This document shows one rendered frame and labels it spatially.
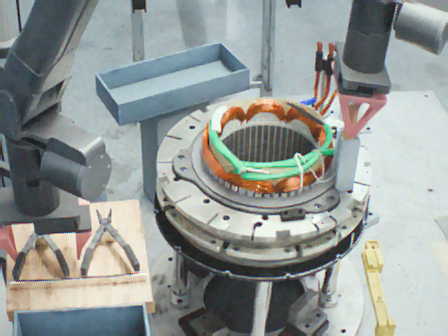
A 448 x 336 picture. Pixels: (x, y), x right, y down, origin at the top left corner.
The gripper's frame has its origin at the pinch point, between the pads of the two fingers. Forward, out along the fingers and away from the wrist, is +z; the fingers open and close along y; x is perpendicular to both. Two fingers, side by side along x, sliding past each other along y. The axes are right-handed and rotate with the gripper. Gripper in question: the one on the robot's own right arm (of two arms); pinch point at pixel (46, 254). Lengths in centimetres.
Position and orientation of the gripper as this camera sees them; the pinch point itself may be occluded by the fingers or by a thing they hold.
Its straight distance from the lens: 105.1
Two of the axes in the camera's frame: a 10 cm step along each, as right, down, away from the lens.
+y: 9.9, -0.8, 0.9
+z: 0.2, 8.1, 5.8
